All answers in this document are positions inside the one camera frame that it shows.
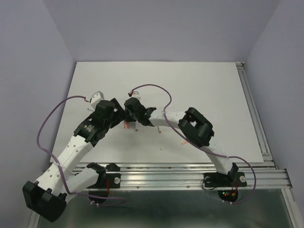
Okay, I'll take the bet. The purple cable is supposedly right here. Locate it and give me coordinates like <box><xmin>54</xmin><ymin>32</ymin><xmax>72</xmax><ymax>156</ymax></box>
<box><xmin>129</xmin><ymin>84</ymin><xmax>257</xmax><ymax>206</ymax></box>
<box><xmin>37</xmin><ymin>95</ymin><xmax>126</xmax><ymax>207</ymax></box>

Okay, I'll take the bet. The orange tip tan marker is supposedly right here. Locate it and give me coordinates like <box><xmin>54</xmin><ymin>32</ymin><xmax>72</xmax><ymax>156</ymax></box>
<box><xmin>125</xmin><ymin>122</ymin><xmax>130</xmax><ymax>129</ymax></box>

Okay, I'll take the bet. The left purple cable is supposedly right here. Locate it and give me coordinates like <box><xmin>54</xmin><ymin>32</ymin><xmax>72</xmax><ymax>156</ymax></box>
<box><xmin>37</xmin><ymin>95</ymin><xmax>126</xmax><ymax>207</ymax></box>

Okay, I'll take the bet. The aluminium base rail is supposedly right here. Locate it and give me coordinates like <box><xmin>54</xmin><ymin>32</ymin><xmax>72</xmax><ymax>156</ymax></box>
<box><xmin>117</xmin><ymin>162</ymin><xmax>292</xmax><ymax>191</ymax></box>

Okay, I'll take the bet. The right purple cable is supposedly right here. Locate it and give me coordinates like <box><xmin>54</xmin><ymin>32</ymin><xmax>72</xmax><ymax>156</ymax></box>
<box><xmin>129</xmin><ymin>84</ymin><xmax>257</xmax><ymax>206</ymax></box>

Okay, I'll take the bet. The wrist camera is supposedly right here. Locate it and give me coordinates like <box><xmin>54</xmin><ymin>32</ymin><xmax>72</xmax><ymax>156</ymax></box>
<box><xmin>85</xmin><ymin>91</ymin><xmax>105</xmax><ymax>109</ymax></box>
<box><xmin>128</xmin><ymin>90</ymin><xmax>141</xmax><ymax>101</ymax></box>

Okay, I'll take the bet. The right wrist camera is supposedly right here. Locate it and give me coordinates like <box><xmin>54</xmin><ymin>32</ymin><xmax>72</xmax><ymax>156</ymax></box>
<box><xmin>128</xmin><ymin>90</ymin><xmax>141</xmax><ymax>101</ymax></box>

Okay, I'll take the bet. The aluminium side rail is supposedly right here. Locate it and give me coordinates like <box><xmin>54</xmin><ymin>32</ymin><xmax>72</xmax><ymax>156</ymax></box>
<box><xmin>236</xmin><ymin>62</ymin><xmax>276</xmax><ymax>169</ymax></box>

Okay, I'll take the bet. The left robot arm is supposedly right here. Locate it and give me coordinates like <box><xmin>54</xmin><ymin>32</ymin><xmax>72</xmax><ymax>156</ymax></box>
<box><xmin>22</xmin><ymin>96</ymin><xmax>126</xmax><ymax>222</ymax></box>

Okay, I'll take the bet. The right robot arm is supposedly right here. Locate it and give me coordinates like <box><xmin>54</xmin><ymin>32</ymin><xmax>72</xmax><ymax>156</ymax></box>
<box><xmin>124</xmin><ymin>97</ymin><xmax>238</xmax><ymax>185</ymax></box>

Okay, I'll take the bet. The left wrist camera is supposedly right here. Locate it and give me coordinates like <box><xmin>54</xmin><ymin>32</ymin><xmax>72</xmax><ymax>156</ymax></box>
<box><xmin>85</xmin><ymin>91</ymin><xmax>105</xmax><ymax>109</ymax></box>

